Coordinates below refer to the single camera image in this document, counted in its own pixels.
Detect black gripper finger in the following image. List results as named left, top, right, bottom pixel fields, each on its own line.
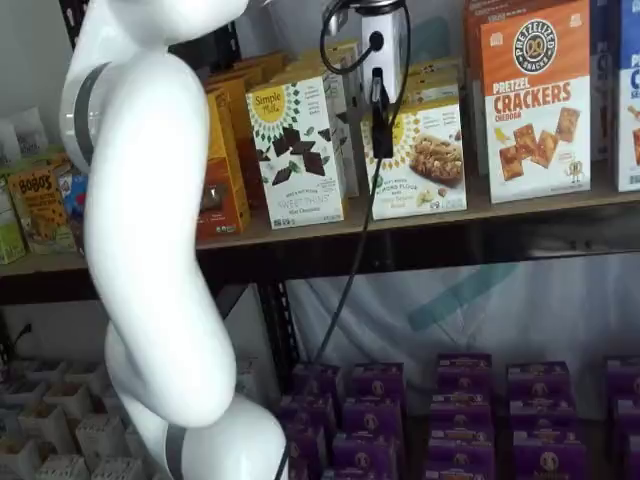
left=371, top=67, right=395, bottom=159

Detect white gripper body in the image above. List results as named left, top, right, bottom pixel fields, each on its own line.
left=359, top=10, right=406, bottom=101

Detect white yellow almond flour bars box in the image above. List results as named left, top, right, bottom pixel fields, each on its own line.
left=398, top=55, right=465, bottom=107
left=361, top=96, right=468, bottom=222

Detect orange pretzel crackers box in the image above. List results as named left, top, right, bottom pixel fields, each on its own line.
left=461, top=0, right=490, bottom=177
left=479, top=0, right=593, bottom=205

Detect white Simple Mills sweet thins box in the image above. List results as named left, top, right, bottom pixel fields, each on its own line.
left=245, top=76, right=347, bottom=231

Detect orange yellow snack box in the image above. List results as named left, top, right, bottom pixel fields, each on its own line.
left=206, top=51, right=292, bottom=211
left=195, top=87, right=252, bottom=242

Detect wooden shelf board under cracker boxes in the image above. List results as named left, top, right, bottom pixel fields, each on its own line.
left=194, top=185, right=640, bottom=251

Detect dark blue box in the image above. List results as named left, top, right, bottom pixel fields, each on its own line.
left=589, top=0, right=622, bottom=162

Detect blue white cracker box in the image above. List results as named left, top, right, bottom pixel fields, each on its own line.
left=616, top=0, right=640, bottom=193

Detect purple Annie's hidden veggies box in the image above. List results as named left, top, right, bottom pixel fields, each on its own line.
left=436, top=353, right=494, bottom=396
left=430, top=392, right=494, bottom=441
left=424, top=438, right=495, bottom=480

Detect orange Bobo's box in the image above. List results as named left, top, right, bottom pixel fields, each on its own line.
left=7, top=166, right=77, bottom=255

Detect wooden shelf board under Bobo's box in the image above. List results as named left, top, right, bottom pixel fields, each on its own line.
left=0, top=251, right=92, bottom=279

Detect black shelf beam under Bobo's box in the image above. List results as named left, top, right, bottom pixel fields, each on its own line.
left=0, top=272, right=104, bottom=307

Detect green snack box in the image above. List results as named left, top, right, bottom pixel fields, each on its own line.
left=0, top=174, right=27, bottom=265

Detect small white open box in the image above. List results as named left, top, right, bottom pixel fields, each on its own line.
left=91, top=456, right=147, bottom=480
left=74, top=413, right=127, bottom=470
left=0, top=438, right=42, bottom=480
left=18, top=403, right=77, bottom=452
left=35, top=453, right=92, bottom=480
left=43, top=381, right=95, bottom=417

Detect blue red snack package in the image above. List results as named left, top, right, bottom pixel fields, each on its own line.
left=58, top=168, right=91, bottom=254

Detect white pouch bag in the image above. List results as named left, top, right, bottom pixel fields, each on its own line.
left=0, top=106, right=52, bottom=167

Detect looped black cable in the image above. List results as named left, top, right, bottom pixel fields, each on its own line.
left=319, top=0, right=386, bottom=76

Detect long black cable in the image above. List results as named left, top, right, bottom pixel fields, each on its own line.
left=309, top=0, right=414, bottom=366

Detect black shelf post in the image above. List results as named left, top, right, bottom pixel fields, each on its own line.
left=256, top=281, right=302, bottom=397

